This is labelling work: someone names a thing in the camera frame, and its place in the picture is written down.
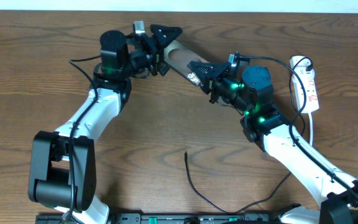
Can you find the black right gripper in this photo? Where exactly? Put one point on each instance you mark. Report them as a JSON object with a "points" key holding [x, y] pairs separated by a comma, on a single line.
{"points": [[209, 83]]}

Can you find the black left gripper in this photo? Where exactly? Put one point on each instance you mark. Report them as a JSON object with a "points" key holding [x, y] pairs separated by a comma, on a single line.
{"points": [[157, 54]]}

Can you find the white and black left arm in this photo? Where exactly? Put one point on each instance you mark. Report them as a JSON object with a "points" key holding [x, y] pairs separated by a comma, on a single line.
{"points": [[63, 164]]}

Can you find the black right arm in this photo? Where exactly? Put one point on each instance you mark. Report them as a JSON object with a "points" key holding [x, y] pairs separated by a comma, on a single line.
{"points": [[335, 191]]}

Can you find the white USB charger adapter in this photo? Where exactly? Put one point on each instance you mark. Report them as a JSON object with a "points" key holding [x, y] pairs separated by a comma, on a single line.
{"points": [[303, 66]]}

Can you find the white power strip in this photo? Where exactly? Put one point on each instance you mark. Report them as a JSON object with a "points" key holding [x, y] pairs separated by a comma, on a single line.
{"points": [[309, 93]]}

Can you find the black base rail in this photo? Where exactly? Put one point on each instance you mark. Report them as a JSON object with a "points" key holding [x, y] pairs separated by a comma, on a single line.
{"points": [[135, 218]]}

